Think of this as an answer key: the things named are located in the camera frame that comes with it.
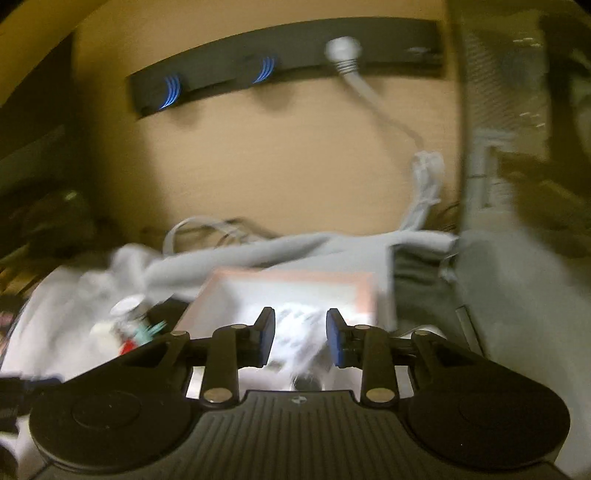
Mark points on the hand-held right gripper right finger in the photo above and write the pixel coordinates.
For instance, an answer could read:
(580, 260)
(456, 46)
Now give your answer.
(334, 339)

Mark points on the white round device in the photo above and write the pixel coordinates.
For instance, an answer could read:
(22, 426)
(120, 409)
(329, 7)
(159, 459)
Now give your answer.
(125, 307)

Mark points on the clear plastic bag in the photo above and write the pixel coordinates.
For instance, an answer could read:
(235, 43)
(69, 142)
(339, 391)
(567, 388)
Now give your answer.
(300, 327)

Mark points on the computer case with glass panel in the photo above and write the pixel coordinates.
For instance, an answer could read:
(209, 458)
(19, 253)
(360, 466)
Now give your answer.
(517, 92)

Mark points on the dark grey cloth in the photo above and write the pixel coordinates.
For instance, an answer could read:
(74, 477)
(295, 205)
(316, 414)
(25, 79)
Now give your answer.
(420, 286)

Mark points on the light grey cloth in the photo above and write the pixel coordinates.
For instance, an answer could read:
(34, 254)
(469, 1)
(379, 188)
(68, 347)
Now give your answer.
(323, 251)

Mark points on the teal plastic clip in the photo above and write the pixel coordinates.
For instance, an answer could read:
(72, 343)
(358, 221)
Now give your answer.
(151, 330)

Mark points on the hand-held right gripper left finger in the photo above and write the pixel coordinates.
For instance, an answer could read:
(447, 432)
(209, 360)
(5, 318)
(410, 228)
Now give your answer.
(267, 337)

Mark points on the red lighter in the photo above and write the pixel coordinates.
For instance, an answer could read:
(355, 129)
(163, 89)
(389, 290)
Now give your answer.
(128, 347)

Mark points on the pink cardboard box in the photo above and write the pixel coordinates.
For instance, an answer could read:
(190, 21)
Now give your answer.
(286, 286)

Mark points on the dark panel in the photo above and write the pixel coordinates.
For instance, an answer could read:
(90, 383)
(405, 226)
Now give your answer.
(37, 161)

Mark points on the black strip with blue lights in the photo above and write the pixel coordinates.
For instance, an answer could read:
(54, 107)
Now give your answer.
(217, 78)

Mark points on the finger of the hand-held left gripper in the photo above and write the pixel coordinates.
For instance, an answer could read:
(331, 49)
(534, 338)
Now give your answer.
(44, 382)

